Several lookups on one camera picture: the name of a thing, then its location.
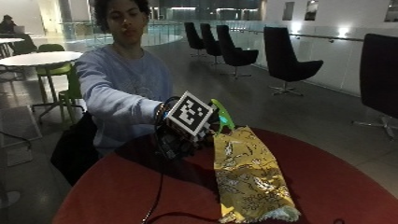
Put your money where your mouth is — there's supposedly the the person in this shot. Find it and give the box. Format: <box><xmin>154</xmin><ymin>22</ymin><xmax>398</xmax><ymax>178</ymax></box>
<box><xmin>75</xmin><ymin>0</ymin><xmax>176</xmax><ymax>157</ymax></box>

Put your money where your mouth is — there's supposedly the green bag clip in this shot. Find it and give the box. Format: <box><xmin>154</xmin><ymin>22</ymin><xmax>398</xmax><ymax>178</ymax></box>
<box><xmin>209</xmin><ymin>98</ymin><xmax>237</xmax><ymax>135</ymax></box>

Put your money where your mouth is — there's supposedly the black glove cable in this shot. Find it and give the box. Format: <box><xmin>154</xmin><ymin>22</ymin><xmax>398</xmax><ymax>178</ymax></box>
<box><xmin>140</xmin><ymin>124</ymin><xmax>221</xmax><ymax>224</ymax></box>

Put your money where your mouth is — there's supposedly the yellow snack bag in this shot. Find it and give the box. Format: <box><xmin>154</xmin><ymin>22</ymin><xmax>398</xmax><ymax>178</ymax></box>
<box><xmin>212</xmin><ymin>125</ymin><xmax>302</xmax><ymax>224</ymax></box>

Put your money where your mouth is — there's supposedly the green chair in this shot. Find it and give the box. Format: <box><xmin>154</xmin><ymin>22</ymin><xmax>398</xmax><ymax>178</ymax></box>
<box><xmin>35</xmin><ymin>43</ymin><xmax>75</xmax><ymax>105</ymax></box>
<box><xmin>57</xmin><ymin>63</ymin><xmax>85</xmax><ymax>125</ymax></box>

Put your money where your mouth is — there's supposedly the dark chair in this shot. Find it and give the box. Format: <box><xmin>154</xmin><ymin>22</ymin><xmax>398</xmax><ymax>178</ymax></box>
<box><xmin>8</xmin><ymin>32</ymin><xmax>40</xmax><ymax>56</ymax></box>

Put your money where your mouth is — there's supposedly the metal wall handrail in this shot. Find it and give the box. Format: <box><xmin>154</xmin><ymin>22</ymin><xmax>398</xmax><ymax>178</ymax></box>
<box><xmin>230</xmin><ymin>28</ymin><xmax>366</xmax><ymax>44</ymax></box>

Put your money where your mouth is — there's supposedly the glass balustrade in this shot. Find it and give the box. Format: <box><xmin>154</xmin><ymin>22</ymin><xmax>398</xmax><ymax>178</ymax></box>
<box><xmin>60</xmin><ymin>19</ymin><xmax>185</xmax><ymax>49</ymax></box>

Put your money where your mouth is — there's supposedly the black swivel armchair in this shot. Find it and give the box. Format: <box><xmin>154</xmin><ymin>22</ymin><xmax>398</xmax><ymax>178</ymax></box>
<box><xmin>182</xmin><ymin>21</ymin><xmax>206</xmax><ymax>58</ymax></box>
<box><xmin>216</xmin><ymin>24</ymin><xmax>260</xmax><ymax>79</ymax></box>
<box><xmin>198</xmin><ymin>22</ymin><xmax>224</xmax><ymax>65</ymax></box>
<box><xmin>350</xmin><ymin>33</ymin><xmax>398</xmax><ymax>142</ymax></box>
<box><xmin>262</xmin><ymin>26</ymin><xmax>325</xmax><ymax>96</ymax></box>

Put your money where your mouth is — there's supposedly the large white round table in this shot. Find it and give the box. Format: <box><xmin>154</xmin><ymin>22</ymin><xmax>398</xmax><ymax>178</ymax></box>
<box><xmin>0</xmin><ymin>50</ymin><xmax>84</xmax><ymax>124</ymax></box>

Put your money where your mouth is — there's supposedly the white marker cube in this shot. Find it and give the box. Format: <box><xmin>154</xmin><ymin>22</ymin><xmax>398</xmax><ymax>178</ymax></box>
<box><xmin>164</xmin><ymin>91</ymin><xmax>216</xmax><ymax>140</ymax></box>

